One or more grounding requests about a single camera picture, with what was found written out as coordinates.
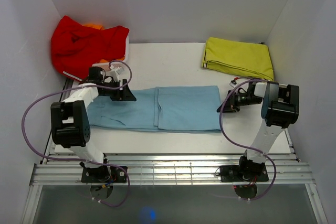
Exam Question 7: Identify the folded yellow trousers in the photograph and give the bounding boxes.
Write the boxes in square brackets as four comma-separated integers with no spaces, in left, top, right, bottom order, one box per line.
[201,37,274,81]

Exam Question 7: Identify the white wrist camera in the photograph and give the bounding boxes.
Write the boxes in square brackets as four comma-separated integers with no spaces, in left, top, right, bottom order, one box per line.
[108,67,124,79]
[229,77,239,88]

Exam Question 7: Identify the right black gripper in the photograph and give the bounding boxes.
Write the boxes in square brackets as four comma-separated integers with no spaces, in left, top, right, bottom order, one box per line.
[217,89,261,112]

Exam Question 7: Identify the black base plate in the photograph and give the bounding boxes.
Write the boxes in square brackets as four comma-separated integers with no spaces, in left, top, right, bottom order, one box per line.
[81,166,127,184]
[215,165,269,182]

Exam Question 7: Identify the white perforated basket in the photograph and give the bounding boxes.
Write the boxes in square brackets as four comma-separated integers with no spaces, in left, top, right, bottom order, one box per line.
[92,36,129,71]

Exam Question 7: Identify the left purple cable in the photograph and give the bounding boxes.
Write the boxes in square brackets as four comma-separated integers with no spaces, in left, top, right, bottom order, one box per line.
[21,60,131,208]

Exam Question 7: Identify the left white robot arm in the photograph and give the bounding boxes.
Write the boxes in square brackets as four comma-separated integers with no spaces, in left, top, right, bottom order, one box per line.
[50,65,137,182]

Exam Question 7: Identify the light blue trousers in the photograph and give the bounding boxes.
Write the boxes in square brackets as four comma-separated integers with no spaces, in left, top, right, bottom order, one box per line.
[87,86,221,133]

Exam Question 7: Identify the orange garment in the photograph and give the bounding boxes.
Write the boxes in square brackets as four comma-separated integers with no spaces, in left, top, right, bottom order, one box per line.
[83,23,104,30]

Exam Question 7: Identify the aluminium rail frame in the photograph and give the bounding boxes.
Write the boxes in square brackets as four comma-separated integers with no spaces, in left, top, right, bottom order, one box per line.
[20,77,329,224]

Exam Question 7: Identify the red garment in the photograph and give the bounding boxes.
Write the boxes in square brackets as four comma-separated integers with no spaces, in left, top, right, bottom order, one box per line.
[50,16,130,80]

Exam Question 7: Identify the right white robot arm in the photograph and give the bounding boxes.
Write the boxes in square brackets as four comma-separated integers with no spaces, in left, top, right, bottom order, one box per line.
[217,79,299,182]

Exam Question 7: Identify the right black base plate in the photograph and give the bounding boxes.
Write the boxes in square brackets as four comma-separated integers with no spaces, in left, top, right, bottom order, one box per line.
[215,165,269,182]

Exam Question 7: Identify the purple cable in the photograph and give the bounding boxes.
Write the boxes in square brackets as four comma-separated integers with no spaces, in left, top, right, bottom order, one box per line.
[21,60,131,208]
[219,78,278,201]

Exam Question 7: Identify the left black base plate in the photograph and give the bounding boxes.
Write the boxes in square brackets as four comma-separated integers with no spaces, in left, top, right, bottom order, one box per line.
[81,166,127,184]

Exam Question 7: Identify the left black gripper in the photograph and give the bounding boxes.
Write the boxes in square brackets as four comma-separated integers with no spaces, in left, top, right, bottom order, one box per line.
[100,79,137,101]

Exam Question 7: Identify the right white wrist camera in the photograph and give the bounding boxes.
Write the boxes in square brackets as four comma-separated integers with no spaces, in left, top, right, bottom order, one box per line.
[229,77,239,88]

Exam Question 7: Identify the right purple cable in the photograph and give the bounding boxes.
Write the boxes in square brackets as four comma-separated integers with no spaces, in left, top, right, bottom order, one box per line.
[219,78,278,201]

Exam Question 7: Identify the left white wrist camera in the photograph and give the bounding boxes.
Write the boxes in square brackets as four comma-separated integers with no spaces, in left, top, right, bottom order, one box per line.
[108,67,124,79]

